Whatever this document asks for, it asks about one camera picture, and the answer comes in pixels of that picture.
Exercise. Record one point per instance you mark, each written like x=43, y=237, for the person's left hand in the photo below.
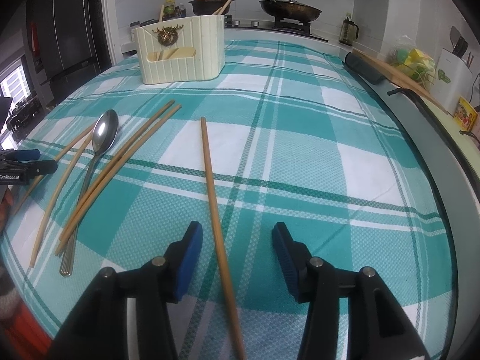
x=5, y=206

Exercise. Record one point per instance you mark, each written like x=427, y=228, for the black gas stove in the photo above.
x=279, y=25

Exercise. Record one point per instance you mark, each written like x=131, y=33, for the spice jar rack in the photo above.
x=134, y=25

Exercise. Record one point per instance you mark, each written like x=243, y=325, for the clay pot orange lid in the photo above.
x=207, y=7

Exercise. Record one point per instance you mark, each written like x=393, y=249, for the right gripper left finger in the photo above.
x=96, y=327

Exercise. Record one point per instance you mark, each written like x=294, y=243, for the dark water bottle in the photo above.
x=349, y=31

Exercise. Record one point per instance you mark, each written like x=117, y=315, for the black rolled mat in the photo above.
x=356, y=64

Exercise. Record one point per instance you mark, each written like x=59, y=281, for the wok with glass lid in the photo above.
x=290, y=10

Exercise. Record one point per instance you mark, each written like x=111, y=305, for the bag of sponges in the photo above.
x=413, y=62

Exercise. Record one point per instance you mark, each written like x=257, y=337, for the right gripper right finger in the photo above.
x=378, y=327

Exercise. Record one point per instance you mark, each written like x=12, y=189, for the wooden chopstick pair upper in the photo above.
x=116, y=163

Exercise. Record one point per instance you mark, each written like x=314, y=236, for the wooden chopstick beside spoon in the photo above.
x=54, y=198

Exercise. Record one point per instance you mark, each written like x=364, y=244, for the dark sauce bottle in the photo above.
x=181, y=10

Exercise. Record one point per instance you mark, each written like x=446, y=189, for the cream utensil holder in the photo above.
x=183, y=49

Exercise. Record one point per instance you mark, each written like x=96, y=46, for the wooden cutting board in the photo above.
x=398, y=78

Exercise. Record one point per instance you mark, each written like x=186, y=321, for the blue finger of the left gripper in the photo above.
x=20, y=154

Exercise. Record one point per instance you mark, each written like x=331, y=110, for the metal spoon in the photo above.
x=104, y=134

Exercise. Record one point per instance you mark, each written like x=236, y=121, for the black refrigerator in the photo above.
x=68, y=38

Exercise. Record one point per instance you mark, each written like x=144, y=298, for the teal plaid tablecloth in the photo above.
x=294, y=138

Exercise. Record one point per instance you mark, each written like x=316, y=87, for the dining table with chairs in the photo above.
x=22, y=115

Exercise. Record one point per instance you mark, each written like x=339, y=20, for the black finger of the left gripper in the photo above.
x=41, y=168

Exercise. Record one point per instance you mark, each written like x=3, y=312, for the yellow printed cup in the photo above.
x=465, y=115

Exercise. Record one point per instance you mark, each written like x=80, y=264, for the white knife holder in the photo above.
x=454, y=78

